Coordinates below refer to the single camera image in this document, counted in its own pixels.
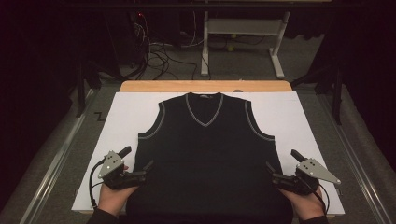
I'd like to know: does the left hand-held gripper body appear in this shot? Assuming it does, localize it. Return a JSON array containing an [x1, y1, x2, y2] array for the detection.
[[97, 150, 148, 191]]

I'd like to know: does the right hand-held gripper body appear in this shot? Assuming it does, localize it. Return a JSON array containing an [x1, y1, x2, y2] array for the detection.
[[272, 157, 342, 197]]

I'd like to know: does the black knit vest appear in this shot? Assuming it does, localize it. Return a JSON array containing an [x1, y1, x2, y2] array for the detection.
[[125, 91, 294, 224]]

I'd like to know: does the person's left hand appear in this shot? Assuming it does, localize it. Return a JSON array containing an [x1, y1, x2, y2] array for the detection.
[[97, 184, 139, 217]]

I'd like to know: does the person's right hand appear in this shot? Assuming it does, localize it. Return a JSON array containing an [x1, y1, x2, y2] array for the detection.
[[278, 188, 327, 221]]

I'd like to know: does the white board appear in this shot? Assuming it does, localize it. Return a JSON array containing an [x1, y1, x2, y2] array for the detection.
[[71, 91, 346, 216]]

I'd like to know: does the black metal stand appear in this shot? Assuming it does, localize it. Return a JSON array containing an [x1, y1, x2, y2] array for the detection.
[[75, 59, 104, 119], [290, 62, 344, 126]]

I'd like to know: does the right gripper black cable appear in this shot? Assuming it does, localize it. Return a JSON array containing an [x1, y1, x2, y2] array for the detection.
[[306, 176, 331, 217]]

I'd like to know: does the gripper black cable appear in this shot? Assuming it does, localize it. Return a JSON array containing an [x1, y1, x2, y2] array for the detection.
[[306, 176, 331, 217], [88, 159, 107, 209]]

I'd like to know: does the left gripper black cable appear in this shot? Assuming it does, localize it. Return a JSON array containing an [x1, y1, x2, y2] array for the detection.
[[88, 159, 107, 209]]

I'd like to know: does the metal floor rail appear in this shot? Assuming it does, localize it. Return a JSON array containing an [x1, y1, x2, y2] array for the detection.
[[317, 92, 390, 224], [18, 88, 95, 224]]

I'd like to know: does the tangle of floor cables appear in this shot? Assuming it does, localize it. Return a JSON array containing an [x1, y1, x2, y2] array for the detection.
[[132, 12, 200, 81]]

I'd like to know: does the white desk frame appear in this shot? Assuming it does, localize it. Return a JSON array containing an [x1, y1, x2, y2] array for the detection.
[[200, 10, 291, 80]]

